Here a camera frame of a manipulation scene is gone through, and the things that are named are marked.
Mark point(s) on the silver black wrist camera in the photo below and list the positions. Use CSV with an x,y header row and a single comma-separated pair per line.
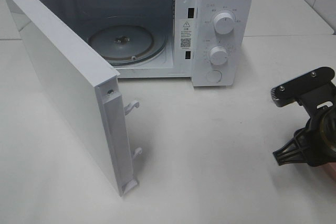
x,y
291,90

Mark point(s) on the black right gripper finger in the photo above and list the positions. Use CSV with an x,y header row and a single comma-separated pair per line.
x,y
298,150

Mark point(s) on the white warning label sticker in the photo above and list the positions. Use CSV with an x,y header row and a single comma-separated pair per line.
x,y
186,33

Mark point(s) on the white microwave knob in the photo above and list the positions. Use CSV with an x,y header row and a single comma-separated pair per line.
x,y
218,56
224,22

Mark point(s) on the glass microwave turntable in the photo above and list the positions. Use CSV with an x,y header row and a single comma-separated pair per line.
x,y
123,45

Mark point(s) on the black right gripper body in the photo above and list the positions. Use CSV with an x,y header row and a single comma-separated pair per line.
x,y
320,105

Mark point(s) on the pink round plate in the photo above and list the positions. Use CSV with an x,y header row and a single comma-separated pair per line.
x,y
330,169

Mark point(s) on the white microwave oven body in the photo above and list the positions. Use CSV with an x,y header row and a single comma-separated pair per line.
x,y
86,17

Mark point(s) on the white microwave door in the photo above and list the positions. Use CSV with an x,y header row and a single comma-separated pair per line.
x,y
83,86

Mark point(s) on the round white door-release button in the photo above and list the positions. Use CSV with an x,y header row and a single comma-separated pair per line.
x,y
214,76

